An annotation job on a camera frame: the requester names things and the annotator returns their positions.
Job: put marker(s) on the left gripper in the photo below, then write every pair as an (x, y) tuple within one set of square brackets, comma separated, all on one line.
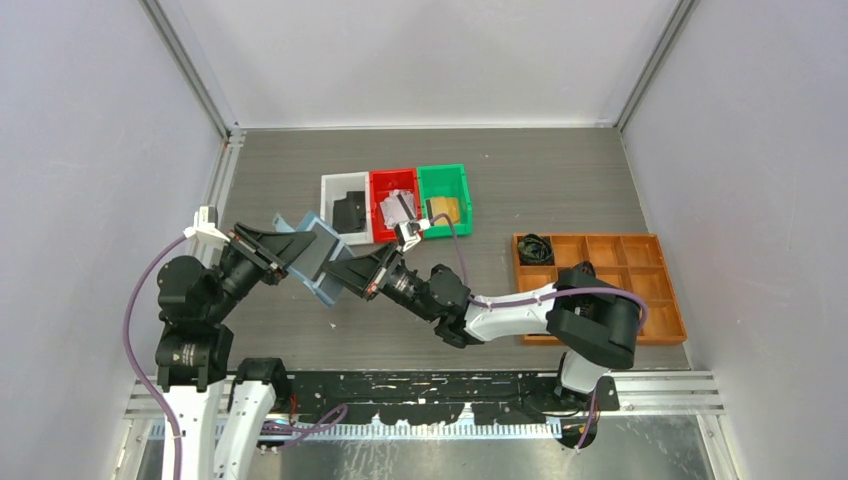
[(274, 249)]

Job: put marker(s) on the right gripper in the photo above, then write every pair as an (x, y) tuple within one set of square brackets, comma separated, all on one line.
[(358, 272)]

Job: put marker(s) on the grey card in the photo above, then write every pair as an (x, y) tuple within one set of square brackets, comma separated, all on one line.
[(308, 264)]

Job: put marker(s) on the blue leather card holder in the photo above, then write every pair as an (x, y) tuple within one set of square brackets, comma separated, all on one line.
[(326, 288)]

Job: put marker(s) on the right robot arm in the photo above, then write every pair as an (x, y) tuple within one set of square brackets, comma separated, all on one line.
[(597, 322)]

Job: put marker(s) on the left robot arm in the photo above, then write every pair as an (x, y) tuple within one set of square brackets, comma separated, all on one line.
[(216, 424)]

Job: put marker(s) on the black cards in white bin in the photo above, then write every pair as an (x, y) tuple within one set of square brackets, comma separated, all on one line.
[(349, 213)]

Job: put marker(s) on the silver cards in red bin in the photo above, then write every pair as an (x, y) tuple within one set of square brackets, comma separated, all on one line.
[(398, 205)]

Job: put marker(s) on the gold cards in green bin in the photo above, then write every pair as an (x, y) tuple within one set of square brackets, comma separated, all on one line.
[(442, 208)]

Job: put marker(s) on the white plastic bin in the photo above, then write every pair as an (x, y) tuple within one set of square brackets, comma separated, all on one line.
[(335, 186)]

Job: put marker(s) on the red plastic bin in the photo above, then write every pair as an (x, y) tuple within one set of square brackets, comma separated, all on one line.
[(381, 182)]

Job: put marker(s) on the green plastic bin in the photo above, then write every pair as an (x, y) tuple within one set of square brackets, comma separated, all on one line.
[(451, 181)]

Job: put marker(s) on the rolled belt top left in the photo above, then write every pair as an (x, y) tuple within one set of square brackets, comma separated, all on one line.
[(534, 250)]

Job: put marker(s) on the orange compartment tray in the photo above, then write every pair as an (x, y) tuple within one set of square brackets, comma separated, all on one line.
[(630, 261)]

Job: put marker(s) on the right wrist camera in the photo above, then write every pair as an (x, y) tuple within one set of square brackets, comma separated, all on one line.
[(409, 233)]

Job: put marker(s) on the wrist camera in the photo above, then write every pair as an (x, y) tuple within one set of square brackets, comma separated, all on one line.
[(409, 233), (204, 228)]

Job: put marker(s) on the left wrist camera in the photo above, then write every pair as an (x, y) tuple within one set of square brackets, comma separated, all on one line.
[(204, 228)]

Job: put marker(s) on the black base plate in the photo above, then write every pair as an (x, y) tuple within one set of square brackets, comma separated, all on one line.
[(429, 397)]

